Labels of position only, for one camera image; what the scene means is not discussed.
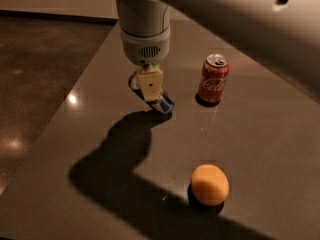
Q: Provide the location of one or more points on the orange round fruit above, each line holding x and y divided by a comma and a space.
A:
209, 185

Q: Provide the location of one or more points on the blue silver redbull can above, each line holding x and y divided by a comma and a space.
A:
163, 104

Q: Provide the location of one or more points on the red coca-cola can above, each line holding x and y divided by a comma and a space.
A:
213, 79

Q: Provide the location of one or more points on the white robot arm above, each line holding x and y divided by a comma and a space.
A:
283, 35

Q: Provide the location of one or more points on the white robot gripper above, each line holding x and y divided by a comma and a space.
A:
145, 47

